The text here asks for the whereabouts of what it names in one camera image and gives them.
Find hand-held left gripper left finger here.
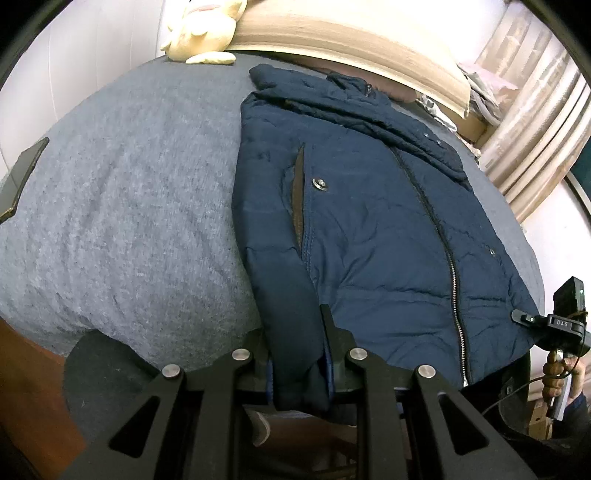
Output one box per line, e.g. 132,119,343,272
81,330,278,480

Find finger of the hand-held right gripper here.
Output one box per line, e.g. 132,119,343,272
512,310,550,326

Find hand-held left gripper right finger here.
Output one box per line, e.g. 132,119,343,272
320,304,539,480

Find navy blue puffer jacket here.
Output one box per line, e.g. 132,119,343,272
231,64,548,411

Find person's right forearm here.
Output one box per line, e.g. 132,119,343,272
561,355,591,425

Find pile of bags and clothes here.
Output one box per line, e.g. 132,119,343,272
457,60,522,125

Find person's white shoe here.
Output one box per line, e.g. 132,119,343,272
245,408,271,446

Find person's dark pants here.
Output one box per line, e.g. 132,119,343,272
466,353,587,480

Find dark framed panel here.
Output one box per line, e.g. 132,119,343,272
568,166,591,217

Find beige curtain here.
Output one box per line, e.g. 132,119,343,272
475,0,591,222

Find cardboard box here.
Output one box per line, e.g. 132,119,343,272
455,113,490,144

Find bed with grey sheet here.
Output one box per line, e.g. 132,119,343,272
0,51,546,467

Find white crumpled cloth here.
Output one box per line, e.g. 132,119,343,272
416,95,458,132

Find light wooden board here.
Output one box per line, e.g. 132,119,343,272
228,0,472,116

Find yellow plush toy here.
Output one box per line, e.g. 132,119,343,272
161,0,247,64

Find white wardrobe with purple panels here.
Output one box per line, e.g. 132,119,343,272
0,0,171,181

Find thin black cable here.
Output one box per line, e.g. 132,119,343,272
482,376,552,416

